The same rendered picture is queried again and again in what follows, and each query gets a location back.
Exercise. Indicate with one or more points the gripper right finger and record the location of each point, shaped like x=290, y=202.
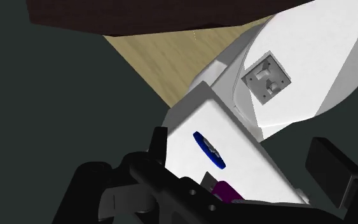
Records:
x=330, y=169

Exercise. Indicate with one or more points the dark brown wooden table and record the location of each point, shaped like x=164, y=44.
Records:
x=135, y=15

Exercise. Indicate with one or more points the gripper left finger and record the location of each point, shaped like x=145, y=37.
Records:
x=141, y=173

